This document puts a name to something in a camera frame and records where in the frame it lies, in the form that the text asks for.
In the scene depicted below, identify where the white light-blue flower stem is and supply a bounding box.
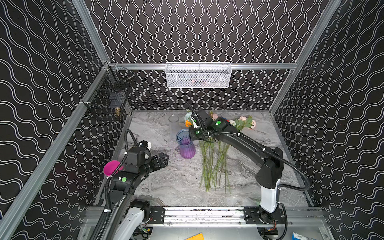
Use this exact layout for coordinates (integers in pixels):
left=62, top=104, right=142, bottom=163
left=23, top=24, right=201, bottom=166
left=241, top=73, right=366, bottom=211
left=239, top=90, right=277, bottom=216
left=184, top=112, right=193, bottom=122

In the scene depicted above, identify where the pink rose spray stem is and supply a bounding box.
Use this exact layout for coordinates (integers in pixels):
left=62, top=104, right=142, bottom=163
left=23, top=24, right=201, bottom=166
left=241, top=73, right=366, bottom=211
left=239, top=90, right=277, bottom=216
left=211, top=113, right=218, bottom=121

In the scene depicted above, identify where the purple blue glass vase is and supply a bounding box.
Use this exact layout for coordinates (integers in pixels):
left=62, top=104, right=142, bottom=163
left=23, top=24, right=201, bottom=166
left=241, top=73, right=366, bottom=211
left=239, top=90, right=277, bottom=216
left=176, top=129, right=196, bottom=159

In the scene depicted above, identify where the yellow rose stem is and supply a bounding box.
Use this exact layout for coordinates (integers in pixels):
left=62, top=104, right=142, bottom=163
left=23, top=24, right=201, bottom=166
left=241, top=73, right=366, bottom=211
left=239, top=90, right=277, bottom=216
left=185, top=120, right=193, bottom=128

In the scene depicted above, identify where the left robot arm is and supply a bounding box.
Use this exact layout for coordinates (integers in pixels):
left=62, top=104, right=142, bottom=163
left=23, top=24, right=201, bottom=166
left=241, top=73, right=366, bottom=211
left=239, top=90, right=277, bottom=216
left=90, top=146, right=170, bottom=240

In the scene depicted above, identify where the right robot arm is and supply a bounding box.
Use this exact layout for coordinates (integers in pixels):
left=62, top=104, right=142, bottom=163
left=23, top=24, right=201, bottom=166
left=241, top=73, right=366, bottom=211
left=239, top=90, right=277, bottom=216
left=185, top=102, right=310, bottom=214

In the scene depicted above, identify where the clear glass jar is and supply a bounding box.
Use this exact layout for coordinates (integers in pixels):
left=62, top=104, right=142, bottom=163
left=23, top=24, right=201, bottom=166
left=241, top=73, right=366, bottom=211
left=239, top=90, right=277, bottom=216
left=168, top=115, right=180, bottom=141

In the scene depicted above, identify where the pink rose spray right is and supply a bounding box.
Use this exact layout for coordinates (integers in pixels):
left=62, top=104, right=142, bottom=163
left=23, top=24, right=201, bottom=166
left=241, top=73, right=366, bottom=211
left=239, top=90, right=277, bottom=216
left=229, top=116, right=256, bottom=132

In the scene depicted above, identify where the magenta silicone cup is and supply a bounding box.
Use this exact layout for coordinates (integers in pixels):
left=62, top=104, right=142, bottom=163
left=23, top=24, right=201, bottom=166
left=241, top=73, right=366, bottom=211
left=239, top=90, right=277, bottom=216
left=103, top=161, right=120, bottom=177

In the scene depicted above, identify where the brass padlock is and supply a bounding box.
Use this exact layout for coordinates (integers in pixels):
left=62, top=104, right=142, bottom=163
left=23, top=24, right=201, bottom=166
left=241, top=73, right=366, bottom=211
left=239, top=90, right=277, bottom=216
left=115, top=107, right=121, bottom=117

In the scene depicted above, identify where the blue white box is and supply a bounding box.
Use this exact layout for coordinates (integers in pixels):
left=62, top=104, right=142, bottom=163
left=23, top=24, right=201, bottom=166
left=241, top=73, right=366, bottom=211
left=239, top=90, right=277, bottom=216
left=292, top=232, right=316, bottom=240

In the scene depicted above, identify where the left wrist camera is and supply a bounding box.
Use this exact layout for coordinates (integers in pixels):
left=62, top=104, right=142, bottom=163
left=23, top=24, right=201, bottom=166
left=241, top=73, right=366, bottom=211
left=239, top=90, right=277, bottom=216
left=139, top=140, right=152, bottom=152

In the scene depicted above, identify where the white mesh wall basket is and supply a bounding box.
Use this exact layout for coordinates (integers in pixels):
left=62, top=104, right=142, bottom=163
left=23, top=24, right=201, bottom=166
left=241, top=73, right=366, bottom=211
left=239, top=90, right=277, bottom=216
left=165, top=62, right=232, bottom=89

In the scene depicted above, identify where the black wire wall basket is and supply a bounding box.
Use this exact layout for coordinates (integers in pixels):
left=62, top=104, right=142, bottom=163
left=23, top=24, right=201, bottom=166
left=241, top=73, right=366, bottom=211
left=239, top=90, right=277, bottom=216
left=86, top=67, right=136, bottom=122

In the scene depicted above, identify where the yellow object below rail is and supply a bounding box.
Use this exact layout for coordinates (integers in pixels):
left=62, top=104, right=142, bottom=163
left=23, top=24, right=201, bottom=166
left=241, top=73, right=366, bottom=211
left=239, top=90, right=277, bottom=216
left=186, top=233, right=204, bottom=240

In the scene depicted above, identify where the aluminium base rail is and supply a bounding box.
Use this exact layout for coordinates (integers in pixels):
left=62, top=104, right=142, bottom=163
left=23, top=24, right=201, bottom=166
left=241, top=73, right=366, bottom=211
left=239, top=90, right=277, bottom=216
left=85, top=206, right=326, bottom=227

